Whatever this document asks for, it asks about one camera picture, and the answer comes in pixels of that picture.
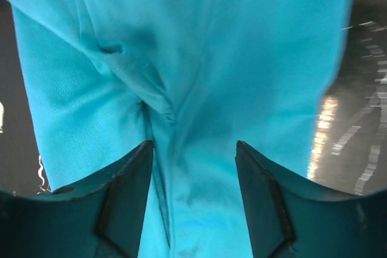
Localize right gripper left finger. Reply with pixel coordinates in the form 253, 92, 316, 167
1, 141, 153, 257

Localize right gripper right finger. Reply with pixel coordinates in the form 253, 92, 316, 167
235, 141, 386, 257

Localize teal t shirt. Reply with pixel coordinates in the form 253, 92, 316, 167
8, 0, 351, 257

